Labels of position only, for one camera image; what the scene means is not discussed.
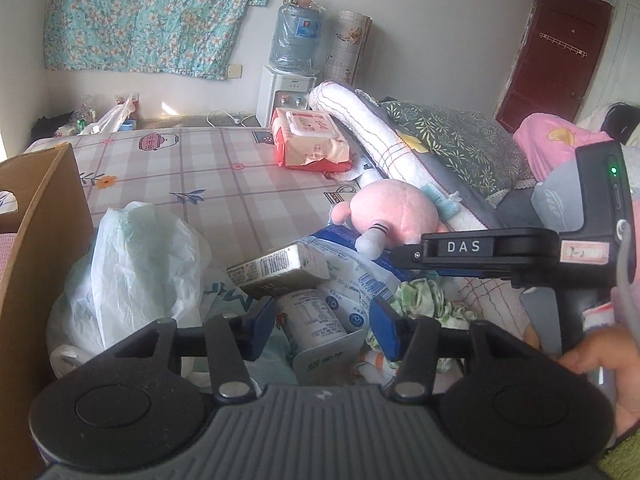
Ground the blue plastic package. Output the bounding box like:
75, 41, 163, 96
304, 222, 426, 331

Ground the gold tissue pack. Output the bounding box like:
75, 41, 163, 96
227, 242, 330, 299

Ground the white bag on floor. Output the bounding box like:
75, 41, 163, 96
78, 93, 139, 136

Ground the teal floral hanging cloth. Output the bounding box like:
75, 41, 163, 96
43, 0, 268, 80

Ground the water dispenser with bottle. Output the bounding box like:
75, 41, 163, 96
256, 0, 323, 127

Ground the person's right hand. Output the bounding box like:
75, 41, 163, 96
560, 325, 640, 438

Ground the dark red door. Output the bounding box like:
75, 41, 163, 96
496, 0, 613, 132

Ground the pink grey patchwork quilt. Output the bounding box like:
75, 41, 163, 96
513, 113, 611, 233

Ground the white translucent plastic bag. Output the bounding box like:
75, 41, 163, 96
46, 202, 212, 378

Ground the green white scrunchie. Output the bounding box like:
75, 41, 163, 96
360, 278, 480, 377

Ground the plaid printed bed sheet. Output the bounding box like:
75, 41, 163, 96
24, 126, 542, 351

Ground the rolled printed mat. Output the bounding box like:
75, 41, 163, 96
323, 10, 372, 86

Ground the white plaid rolled blanket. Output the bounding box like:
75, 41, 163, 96
309, 81, 506, 231

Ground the pink plush toy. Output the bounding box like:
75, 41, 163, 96
330, 179, 448, 260

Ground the brown cardboard box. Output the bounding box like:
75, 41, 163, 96
1, 143, 93, 479

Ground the green leaf pattern pillow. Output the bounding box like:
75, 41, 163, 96
381, 101, 536, 207

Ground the red wet wipes pack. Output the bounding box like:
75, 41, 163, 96
271, 107, 352, 174

